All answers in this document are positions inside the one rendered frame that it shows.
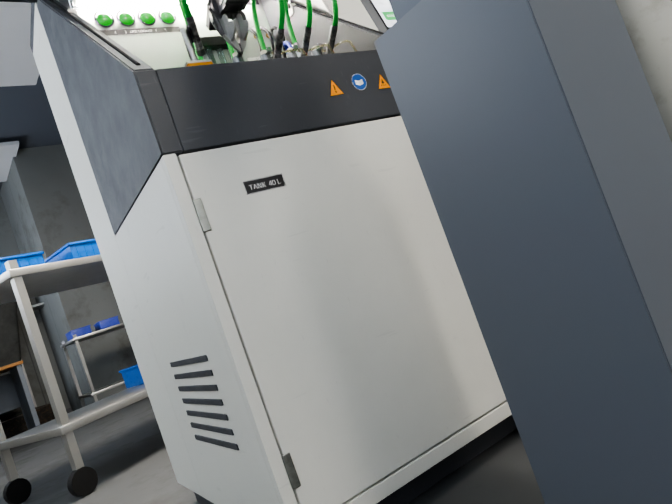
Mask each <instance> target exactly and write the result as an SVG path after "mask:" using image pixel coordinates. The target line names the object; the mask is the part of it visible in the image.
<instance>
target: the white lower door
mask: <svg viewBox="0 0 672 504"><path fill-rule="evenodd" d="M177 159H178V162H179V165H180V167H181V170H182V173H183V176H184V179H185V182H186V185H187V188H188V190H189V193H190V196H191V199H192V202H193V205H194V208H195V211H196V214H197V216H198V219H199V222H200V225H201V228H202V231H203V233H204V236H205V239H206V242H207V245H208V248H209V251H210V254H211V256H212V259H213V262H214V265H215V268H216V271H217V274H218V277H219V279H220V282H221V285H222V288H223V291H224V294H225V297H226V299H227V302H228V305H229V308H230V311H231V314H232V317H233V320H234V322H235V325H236V328H237V331H238V334H239V337H240V340H241V343H242V345H243V348H244V351H245V354H246V357H247V360H248V363H249V366H250V368H251V371H252V374H253V377H254V380H255V383H256V386H257V388H258V391H259V394H260V397H261V400H262V403H263V406H264V409H265V411H266V414H267V417H268V420H269V423H270V426H271V429H272V432H273V434H274V437H275V440H276V443H277V446H278V449H279V452H280V454H281V458H282V460H283V463H284V466H285V469H286V472H287V475H288V478H289V481H290V483H291V486H292V489H293V492H294V495H295V498H296V500H297V503H298V504H343V503H344V502H346V501H348V500H349V499H351V498H352V497H354V496H355V495H357V494H359V493H360V492H362V491H363V490H365V489H367V488H368V487H370V486H371V485H373V484H374V483H376V482H378V481H379V480H381V479H382V478H384V477H386V476H387V475H389V474H390V473H392V472H393V471H395V470H397V469H398V468H400V467H401V466H403V465H405V464H406V463H408V462H409V461H411V460H412V459H414V458H416V457H417V456H419V455H420V454H422V453H424V452H425V451H427V450H428V449H430V448H431V447H433V446H435V445H436V444H438V443H439V442H441V441H443V440H444V439H446V438H447V437H449V436H450V435H452V434H454V433H455V432H457V431H458V430H460V429H462V428H463V427H465V426H466V425H468V424H469V423H471V422H473V421H474V420H476V419H477V418H479V417H480V416H482V415H484V414H485V413H487V412H488V411H490V410H492V409H493V408H495V407H496V406H498V405H499V404H501V403H503V402H504V401H506V397H505V394H504V392H503V389H502V386H501V384H500V381H499V378H498V376H497V373H496V370H495V367H494V365H493V362H492V359H491V357H490V354H489V351H488V349H487V346H486V343H485V341H484V338H483V335H482V332H481V330H480V327H479V324H478V322H477V319H476V316H475V314H474V311H473V308H472V306H471V303H470V300H469V297H468V295H467V292H466V289H465V287H464V284H463V281H462V279H461V276H460V273H459V271H458V268H457V265H456V262H455V260H454V257H453V254H452V252H451V249H450V246H449V244H448V241H447V238H446V236H445V233H444V230H443V227H442V225H441V222H440V219H439V217H438V214H437V211H436V209H435V206H434V203H433V201H432V198H431V195H430V192H429V190H428V187H427V184H426V182H425V179H424V176H423V174H422V171H421V168H420V166H419V163H418V160H417V157H416V155H415V152H414V149H413V147H412V144H411V141H410V139H409V136H408V133H407V130H406V128H405V125H404V122H403V120H402V117H401V116H397V117H391V118H386V119H380V120H374V121H369V122H363V123H357V124H352V125H346V126H341V127H335V128H329V129H324V130H318V131H312V132H307V133H301V134H295V135H290V136H284V137H278V138H273V139H267V140H261V141H256V142H250V143H245V144H239V145H233V146H228V147H222V148H216V149H211V150H205V151H199V152H194V153H188V154H182V155H179V156H178V158H177Z"/></svg>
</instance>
